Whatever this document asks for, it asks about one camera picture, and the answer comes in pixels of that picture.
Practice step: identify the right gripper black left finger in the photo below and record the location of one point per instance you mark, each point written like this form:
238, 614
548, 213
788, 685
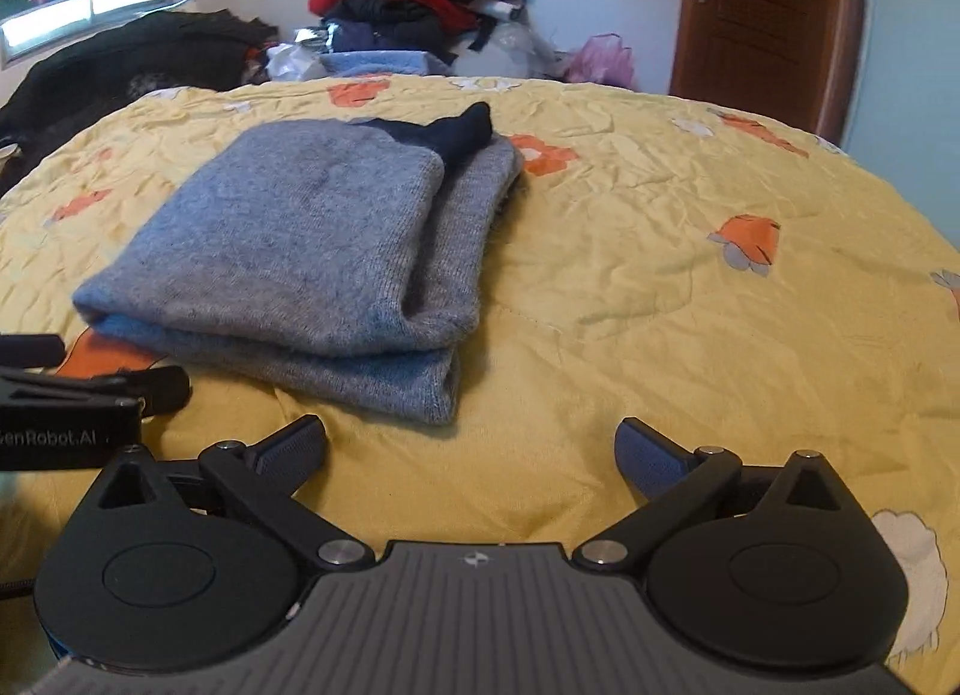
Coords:
175, 565

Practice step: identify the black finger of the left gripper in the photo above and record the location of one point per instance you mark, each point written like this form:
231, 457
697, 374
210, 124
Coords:
146, 393
32, 351

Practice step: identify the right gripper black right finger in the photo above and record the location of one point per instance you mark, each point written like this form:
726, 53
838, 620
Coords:
771, 568

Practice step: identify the grey and navy knit sweater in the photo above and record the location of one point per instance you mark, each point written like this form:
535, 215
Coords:
338, 259

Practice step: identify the black coat pile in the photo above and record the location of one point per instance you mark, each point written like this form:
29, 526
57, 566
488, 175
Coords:
75, 87

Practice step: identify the yellow carrot print bed sheet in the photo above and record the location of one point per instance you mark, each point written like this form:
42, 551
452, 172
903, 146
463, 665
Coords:
729, 279

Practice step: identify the white crumpled plastic bag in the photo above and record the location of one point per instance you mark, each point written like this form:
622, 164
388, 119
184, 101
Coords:
293, 63

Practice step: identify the light blue folded knit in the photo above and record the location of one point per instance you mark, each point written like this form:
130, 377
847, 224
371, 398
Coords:
359, 62

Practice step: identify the navy garment in pile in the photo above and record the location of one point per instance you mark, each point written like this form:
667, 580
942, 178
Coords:
387, 25

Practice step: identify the grey plastic bag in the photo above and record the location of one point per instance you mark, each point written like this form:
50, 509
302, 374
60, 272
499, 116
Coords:
513, 50

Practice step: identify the pink plastic bag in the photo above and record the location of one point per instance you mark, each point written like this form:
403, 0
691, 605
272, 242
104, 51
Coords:
605, 60

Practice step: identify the brown wooden door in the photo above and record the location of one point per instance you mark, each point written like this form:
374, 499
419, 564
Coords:
791, 60

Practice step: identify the window frame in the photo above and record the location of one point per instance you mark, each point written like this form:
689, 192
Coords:
53, 24

